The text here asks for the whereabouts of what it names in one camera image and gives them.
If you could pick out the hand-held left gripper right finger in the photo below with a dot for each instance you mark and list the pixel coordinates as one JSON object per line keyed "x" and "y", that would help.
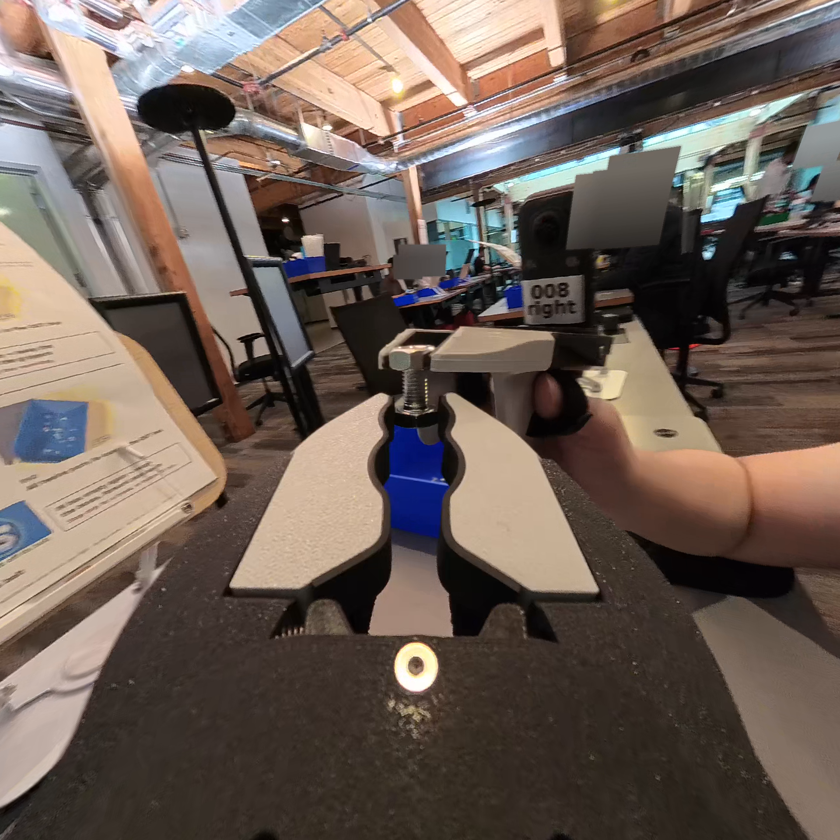
{"x": 518, "y": 518}

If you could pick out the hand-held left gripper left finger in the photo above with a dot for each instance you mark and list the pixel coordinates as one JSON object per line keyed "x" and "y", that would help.
{"x": 315, "y": 512}

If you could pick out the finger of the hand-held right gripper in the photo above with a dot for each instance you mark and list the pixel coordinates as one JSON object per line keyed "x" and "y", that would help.
{"x": 492, "y": 351}
{"x": 420, "y": 338}

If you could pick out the thick short steel bolt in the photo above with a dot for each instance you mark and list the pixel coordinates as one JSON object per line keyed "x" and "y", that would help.
{"x": 415, "y": 394}

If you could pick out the blue plastic bin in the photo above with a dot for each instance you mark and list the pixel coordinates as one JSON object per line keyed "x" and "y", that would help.
{"x": 305, "y": 267}
{"x": 514, "y": 296}
{"x": 417, "y": 499}

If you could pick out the person's right forearm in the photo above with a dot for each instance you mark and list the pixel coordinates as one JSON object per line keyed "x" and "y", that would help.
{"x": 722, "y": 505}

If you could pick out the person's right hand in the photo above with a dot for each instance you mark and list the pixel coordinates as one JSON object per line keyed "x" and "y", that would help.
{"x": 590, "y": 459}

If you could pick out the wooden top desk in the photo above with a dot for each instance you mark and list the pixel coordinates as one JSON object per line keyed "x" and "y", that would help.
{"x": 341, "y": 271}

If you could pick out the wooden display board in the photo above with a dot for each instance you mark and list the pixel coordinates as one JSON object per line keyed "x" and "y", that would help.
{"x": 208, "y": 453}

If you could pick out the display screen on black stand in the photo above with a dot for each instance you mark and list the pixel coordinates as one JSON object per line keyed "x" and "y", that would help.
{"x": 282, "y": 308}

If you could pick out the black office chair with armrests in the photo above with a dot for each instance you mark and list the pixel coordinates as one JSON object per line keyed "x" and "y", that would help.
{"x": 253, "y": 367}

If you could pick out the laminated instruction sheet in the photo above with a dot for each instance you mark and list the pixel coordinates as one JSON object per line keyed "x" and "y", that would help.
{"x": 79, "y": 426}

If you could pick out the white stand base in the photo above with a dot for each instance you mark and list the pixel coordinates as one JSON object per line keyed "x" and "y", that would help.
{"x": 59, "y": 682}

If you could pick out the black floor lamp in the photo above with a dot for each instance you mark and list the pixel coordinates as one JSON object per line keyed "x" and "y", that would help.
{"x": 187, "y": 108}

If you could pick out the wooden support post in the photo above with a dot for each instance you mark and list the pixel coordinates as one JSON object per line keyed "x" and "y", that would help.
{"x": 131, "y": 197}
{"x": 413, "y": 203}

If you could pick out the silver ventilation duct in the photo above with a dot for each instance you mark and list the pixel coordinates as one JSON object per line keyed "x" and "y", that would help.
{"x": 249, "y": 124}

